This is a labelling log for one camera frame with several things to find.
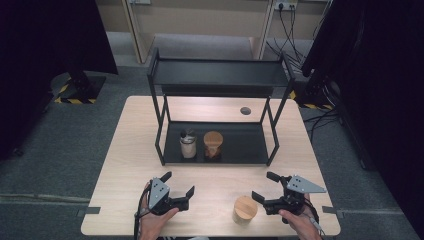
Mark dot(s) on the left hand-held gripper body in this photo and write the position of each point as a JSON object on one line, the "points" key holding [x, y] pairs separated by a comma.
{"points": [[158, 195]]}

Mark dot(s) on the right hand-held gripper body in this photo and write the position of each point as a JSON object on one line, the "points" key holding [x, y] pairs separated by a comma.
{"points": [[301, 185]]}

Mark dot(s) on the wooden cylinder cup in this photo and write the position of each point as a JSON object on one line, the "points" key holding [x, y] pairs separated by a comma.
{"points": [[245, 207]]}

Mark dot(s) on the glass jar with metal lid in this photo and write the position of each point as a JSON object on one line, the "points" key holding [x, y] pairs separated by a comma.
{"points": [[188, 148]]}

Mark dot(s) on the black metal two-tier shelf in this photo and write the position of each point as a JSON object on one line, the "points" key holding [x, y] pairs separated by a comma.
{"points": [[243, 143]]}

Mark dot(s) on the glass jar with wooden lid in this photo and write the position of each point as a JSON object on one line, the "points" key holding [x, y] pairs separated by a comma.
{"points": [[213, 140]]}

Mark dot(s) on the person's left hand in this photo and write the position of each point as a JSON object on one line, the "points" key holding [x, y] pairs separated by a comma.
{"points": [[153, 226]]}

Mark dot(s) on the person's right hand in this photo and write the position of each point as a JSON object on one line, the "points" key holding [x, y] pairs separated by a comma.
{"points": [[306, 225]]}

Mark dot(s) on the grey tape strip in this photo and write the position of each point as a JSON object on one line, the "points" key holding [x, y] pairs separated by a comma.
{"points": [[331, 210], [90, 210]]}

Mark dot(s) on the round grey table grommet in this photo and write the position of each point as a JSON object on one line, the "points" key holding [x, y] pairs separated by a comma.
{"points": [[245, 111]]}

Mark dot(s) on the black stand base striped tape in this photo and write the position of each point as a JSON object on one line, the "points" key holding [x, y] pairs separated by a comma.
{"points": [[316, 96], [85, 88]]}

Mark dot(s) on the black curtain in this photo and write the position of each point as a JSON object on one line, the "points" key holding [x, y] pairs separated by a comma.
{"points": [[43, 50], [383, 83]]}

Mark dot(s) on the beige wooden cabinet frame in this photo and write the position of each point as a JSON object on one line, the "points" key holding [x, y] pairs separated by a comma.
{"points": [[200, 20]]}

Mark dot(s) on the white wall power outlet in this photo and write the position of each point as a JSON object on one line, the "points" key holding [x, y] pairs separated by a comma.
{"points": [[286, 4]]}

